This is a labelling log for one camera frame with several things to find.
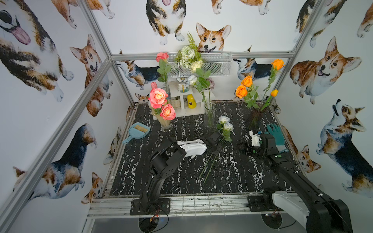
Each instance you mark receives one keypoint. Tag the white wire basket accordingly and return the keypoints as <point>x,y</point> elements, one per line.
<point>218,62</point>

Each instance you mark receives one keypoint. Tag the orange tulip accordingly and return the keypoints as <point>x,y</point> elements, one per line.
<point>269,99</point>

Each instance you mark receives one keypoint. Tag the pink tulip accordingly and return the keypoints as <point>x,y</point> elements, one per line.
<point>154,85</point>

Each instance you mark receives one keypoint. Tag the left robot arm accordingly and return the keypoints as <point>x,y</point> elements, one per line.
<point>164,162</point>

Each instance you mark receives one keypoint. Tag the white wooden shelf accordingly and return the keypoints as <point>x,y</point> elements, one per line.
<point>185,103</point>

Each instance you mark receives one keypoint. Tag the orange rose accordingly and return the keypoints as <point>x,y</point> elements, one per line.
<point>248,81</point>
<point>277,65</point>
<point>241,91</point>

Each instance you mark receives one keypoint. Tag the yellow fluted vase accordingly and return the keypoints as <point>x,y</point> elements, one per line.
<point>165,124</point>

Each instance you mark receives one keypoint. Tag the teal dustpan with brush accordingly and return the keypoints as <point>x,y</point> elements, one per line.
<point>137,131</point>

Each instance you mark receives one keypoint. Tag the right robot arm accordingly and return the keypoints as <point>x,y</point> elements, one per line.
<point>308,205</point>

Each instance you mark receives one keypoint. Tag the yellow bottle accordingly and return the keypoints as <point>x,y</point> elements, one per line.
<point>191,102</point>

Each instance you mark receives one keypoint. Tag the woven small jar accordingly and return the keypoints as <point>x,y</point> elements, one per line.
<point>176,103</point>

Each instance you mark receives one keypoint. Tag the teal rubber glove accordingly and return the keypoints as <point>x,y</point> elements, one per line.
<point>275,131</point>

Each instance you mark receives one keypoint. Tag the purple glass vase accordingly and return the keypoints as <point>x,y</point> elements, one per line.
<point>255,116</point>

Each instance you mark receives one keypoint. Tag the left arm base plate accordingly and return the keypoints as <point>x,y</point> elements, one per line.
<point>139,208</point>

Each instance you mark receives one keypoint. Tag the clear glass cylinder vase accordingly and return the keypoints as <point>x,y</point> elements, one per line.
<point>209,115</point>

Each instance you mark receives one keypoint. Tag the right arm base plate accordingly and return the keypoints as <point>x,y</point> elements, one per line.
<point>260,203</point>

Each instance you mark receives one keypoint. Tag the white lidded jar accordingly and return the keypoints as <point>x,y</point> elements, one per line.
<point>182,84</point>

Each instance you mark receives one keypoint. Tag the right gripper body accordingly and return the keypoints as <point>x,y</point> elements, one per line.
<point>260,150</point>

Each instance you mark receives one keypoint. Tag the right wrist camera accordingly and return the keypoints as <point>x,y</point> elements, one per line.
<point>255,139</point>

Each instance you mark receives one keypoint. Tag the white rose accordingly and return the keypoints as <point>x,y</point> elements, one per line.
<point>201,84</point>
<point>223,119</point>
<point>225,130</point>

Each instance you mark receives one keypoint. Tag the small pink potted flower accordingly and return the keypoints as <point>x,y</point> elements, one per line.
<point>212,83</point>

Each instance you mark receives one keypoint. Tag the pink rose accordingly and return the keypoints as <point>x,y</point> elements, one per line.
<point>157,99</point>
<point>168,112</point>
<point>164,69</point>

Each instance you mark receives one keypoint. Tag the cream rose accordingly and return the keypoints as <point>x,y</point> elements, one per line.
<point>201,72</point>

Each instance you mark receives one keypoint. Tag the white green artificial bouquet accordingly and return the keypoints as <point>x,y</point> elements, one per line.
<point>189,57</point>

